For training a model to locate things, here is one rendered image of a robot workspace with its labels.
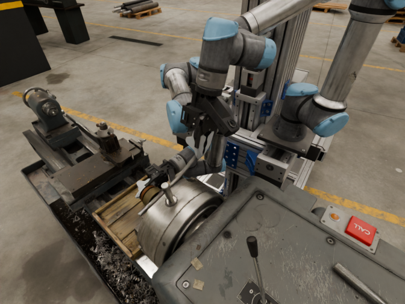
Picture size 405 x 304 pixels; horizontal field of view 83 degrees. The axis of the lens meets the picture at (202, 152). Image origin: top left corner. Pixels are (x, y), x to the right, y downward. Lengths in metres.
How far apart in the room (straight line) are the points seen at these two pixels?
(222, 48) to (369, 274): 0.61
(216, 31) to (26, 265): 2.17
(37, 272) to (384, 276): 2.12
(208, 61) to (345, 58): 0.45
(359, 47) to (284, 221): 0.54
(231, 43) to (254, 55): 0.07
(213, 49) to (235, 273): 0.51
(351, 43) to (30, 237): 2.47
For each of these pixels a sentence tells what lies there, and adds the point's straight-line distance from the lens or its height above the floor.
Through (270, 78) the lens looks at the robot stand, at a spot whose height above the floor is 1.33.
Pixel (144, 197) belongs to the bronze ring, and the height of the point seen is 1.11.
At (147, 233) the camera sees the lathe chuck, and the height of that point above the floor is 1.17.
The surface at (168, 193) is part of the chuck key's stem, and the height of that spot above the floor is 1.29.
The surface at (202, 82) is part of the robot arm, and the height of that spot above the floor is 1.57.
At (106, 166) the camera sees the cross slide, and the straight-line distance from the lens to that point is 1.26.
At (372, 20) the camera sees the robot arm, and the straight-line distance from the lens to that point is 0.83.
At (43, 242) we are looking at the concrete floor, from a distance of 2.40.
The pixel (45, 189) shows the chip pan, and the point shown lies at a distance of 1.95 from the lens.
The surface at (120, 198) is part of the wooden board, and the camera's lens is 1.21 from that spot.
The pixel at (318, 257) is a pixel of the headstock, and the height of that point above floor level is 1.25.
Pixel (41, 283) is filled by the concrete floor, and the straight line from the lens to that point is 2.23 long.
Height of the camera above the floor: 1.81
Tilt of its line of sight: 43 degrees down
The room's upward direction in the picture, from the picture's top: straight up
